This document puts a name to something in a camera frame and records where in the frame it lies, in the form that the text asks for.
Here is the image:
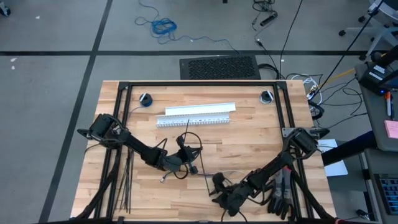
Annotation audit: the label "multicolour wire harness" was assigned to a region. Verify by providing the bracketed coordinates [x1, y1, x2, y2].
[159, 169, 248, 184]

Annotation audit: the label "white duct cover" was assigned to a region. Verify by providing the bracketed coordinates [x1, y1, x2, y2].
[164, 101, 237, 117]

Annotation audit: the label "black power strip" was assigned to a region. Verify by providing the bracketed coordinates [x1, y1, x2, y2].
[259, 11, 279, 27]

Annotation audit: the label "black desk pole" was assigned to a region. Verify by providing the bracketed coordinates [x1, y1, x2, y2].
[369, 43, 398, 68]

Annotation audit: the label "black zip tie pile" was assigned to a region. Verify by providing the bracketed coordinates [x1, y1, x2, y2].
[113, 147, 135, 215]

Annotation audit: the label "dark grey desk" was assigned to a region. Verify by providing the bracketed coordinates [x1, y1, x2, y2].
[360, 148, 398, 224]

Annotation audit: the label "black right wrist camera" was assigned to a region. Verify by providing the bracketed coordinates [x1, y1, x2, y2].
[228, 182, 250, 203]

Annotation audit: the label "black white caster wheel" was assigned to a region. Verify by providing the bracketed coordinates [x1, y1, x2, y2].
[0, 1, 12, 17]

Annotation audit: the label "long black cable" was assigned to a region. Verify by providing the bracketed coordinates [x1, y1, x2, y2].
[310, 0, 386, 98]
[279, 0, 305, 80]

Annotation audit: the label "orange white marker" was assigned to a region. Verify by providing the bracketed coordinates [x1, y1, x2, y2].
[384, 91, 394, 118]

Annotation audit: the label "white cable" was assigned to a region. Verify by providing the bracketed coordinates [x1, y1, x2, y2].
[292, 73, 323, 105]

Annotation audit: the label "black coiled cable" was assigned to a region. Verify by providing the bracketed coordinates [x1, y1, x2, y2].
[257, 62, 281, 80]

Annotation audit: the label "yellow cable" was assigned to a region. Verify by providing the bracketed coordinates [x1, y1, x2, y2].
[310, 67, 357, 93]

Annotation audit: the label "black tangled cable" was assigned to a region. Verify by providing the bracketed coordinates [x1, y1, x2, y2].
[251, 0, 277, 15]

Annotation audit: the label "black aluminium rig frame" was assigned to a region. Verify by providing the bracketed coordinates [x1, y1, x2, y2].
[72, 80, 339, 224]

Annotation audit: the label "white paper sheet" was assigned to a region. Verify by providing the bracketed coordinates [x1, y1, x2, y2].
[317, 138, 349, 177]

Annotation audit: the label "black looped cables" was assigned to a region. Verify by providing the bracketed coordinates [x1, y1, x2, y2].
[309, 76, 369, 129]

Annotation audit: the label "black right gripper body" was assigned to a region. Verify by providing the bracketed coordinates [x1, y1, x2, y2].
[213, 172, 239, 218]

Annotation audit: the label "grey metal mounting plate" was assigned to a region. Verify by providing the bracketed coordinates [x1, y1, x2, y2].
[281, 126, 330, 140]

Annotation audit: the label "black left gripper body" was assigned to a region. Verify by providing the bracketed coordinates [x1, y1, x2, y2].
[176, 135, 199, 175]

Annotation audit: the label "thin black plug cable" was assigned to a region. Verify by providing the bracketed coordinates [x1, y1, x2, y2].
[253, 17, 282, 78]

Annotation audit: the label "black perforated vent grate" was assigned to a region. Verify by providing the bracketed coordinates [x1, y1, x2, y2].
[179, 55, 262, 80]

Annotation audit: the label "blue coiled cable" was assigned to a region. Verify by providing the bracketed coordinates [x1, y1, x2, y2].
[134, 0, 241, 55]

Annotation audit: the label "blue wire spool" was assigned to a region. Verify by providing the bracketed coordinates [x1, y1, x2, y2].
[138, 92, 154, 108]

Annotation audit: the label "white slotted cable duct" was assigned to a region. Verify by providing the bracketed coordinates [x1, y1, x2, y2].
[155, 111, 232, 129]

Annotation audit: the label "grey work glove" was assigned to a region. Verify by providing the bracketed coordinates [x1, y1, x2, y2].
[273, 167, 295, 220]
[267, 192, 282, 215]

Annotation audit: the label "dark metal support beam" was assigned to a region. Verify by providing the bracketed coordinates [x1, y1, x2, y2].
[321, 130, 377, 167]

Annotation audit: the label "pink sticky note pad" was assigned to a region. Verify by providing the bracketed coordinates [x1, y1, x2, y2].
[384, 119, 398, 140]

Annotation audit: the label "grey office chair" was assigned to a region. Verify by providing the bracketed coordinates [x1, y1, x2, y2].
[338, 0, 398, 62]

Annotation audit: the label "black keyboard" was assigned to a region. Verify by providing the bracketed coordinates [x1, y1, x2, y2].
[374, 173, 398, 217]

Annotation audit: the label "black labelled device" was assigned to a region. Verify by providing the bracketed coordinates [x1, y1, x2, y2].
[358, 60, 394, 96]

